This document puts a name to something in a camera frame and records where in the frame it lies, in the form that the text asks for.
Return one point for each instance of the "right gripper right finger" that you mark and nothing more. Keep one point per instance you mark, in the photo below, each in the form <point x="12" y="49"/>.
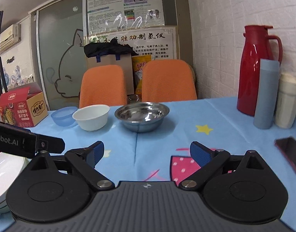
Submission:
<point x="210" y="162"/>

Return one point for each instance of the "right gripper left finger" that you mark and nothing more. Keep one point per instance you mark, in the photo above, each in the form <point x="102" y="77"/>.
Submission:
<point x="83" y="162"/>

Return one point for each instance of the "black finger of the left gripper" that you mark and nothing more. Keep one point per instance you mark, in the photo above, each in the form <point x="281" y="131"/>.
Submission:
<point x="50" y="144"/>

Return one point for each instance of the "blue plastic bowl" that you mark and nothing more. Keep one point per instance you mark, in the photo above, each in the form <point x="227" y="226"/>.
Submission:
<point x="63" y="117"/>

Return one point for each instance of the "white floral plate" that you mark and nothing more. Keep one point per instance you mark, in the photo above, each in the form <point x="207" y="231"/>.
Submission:
<point x="10" y="167"/>

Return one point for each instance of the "white ceramic bowl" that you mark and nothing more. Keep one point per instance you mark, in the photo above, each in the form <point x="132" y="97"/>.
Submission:
<point x="92" y="118"/>

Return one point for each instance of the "stainless steel bowl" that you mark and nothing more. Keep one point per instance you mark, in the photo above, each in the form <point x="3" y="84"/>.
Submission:
<point x="142" y="117"/>

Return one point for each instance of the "red cracker box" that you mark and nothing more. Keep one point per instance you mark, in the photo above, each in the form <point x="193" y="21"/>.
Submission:
<point x="23" y="106"/>

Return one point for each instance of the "blue cartoon tablecloth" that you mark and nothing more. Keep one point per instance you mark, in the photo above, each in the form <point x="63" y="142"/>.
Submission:
<point x="255" y="190"/>

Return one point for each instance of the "grey blue tumbler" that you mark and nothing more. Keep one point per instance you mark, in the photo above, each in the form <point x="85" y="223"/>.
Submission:
<point x="267" y="93"/>

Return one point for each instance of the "left orange chair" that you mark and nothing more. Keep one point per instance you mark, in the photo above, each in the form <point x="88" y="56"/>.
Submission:
<point x="103" y="85"/>

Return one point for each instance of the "orange chair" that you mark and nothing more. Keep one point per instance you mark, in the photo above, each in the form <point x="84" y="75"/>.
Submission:
<point x="103" y="85"/>
<point x="168" y="81"/>

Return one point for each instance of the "right orange chair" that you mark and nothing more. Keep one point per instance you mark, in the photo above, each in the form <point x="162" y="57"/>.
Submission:
<point x="168" y="81"/>

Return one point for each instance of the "white air conditioner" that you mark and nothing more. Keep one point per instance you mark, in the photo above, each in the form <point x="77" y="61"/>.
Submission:
<point x="10" y="37"/>

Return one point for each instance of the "brown cardboard box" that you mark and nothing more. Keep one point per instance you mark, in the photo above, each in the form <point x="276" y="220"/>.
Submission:
<point x="124" y="61"/>

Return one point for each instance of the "cream white cup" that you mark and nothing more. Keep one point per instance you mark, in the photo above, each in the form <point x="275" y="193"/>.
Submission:
<point x="286" y="101"/>

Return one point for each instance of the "yellow snack bag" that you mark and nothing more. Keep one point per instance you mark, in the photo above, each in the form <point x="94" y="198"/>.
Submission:
<point x="138" y="63"/>

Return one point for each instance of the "black cloth on box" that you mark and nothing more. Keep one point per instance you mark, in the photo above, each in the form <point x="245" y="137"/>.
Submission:
<point x="109" y="48"/>

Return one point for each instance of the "red thermos jug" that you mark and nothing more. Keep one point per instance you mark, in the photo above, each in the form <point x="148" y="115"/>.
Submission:
<point x="256" y="47"/>

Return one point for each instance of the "chinese text poster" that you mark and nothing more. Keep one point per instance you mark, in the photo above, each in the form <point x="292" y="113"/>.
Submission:
<point x="161" y="42"/>

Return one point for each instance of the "green information poster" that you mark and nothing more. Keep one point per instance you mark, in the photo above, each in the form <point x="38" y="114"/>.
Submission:
<point x="115" y="15"/>

